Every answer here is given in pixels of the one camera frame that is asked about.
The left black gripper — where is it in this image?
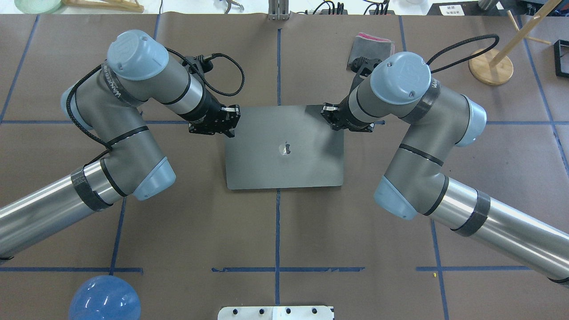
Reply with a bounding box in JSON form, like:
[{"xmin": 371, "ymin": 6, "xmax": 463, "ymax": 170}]
[{"xmin": 180, "ymin": 91, "xmax": 240, "ymax": 138}]

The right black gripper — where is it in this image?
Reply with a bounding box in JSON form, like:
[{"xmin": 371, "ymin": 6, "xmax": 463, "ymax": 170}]
[{"xmin": 321, "ymin": 96, "xmax": 376, "ymax": 133}]

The grey laptop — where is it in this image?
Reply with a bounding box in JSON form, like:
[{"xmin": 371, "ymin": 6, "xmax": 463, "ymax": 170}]
[{"xmin": 225, "ymin": 105, "xmax": 344, "ymax": 190}]

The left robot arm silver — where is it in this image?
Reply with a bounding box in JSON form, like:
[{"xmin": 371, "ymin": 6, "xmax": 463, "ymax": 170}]
[{"xmin": 0, "ymin": 30, "xmax": 240, "ymax": 263}]

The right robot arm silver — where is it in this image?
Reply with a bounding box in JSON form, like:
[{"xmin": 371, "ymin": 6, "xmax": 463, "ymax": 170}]
[{"xmin": 321, "ymin": 52, "xmax": 569, "ymax": 286}]

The folded grey cloth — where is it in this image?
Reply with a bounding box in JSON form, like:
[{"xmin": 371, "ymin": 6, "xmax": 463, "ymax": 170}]
[{"xmin": 347, "ymin": 32, "xmax": 395, "ymax": 72}]

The wooden dish rack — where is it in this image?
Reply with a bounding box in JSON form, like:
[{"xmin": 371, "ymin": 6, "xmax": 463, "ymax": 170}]
[{"xmin": 61, "ymin": 0, "xmax": 144, "ymax": 13}]

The wooden mug tree stand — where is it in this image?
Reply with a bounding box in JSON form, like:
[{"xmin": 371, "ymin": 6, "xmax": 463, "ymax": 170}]
[{"xmin": 468, "ymin": 0, "xmax": 561, "ymax": 85}]

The blue desk lamp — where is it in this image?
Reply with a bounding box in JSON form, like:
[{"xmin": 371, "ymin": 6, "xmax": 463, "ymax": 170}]
[{"xmin": 68, "ymin": 275, "xmax": 141, "ymax": 320}]

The green glass plate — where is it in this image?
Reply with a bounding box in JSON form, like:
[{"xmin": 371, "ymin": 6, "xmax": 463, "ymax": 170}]
[{"xmin": 14, "ymin": 0, "xmax": 62, "ymax": 14}]

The black tray with glasses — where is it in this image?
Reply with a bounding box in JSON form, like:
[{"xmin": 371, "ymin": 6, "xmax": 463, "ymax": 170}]
[{"xmin": 553, "ymin": 39, "xmax": 569, "ymax": 78}]

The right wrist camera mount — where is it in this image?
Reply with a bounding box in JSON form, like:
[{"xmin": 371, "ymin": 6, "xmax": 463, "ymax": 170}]
[{"xmin": 348, "ymin": 56, "xmax": 382, "ymax": 92}]

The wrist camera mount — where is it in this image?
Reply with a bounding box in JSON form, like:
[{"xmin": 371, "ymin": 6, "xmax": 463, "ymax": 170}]
[
  {"xmin": 180, "ymin": 55, "xmax": 214, "ymax": 76},
  {"xmin": 348, "ymin": 56, "xmax": 382, "ymax": 92}
]

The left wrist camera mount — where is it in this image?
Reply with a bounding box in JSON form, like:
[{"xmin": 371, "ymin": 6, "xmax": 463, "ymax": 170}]
[{"xmin": 180, "ymin": 55, "xmax": 214, "ymax": 76}]

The aluminium frame post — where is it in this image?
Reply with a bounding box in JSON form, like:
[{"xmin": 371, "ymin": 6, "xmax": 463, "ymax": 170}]
[{"xmin": 268, "ymin": 0, "xmax": 290, "ymax": 21}]

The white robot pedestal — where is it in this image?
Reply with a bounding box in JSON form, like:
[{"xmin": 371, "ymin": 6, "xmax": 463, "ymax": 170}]
[{"xmin": 217, "ymin": 305, "xmax": 335, "ymax": 320}]

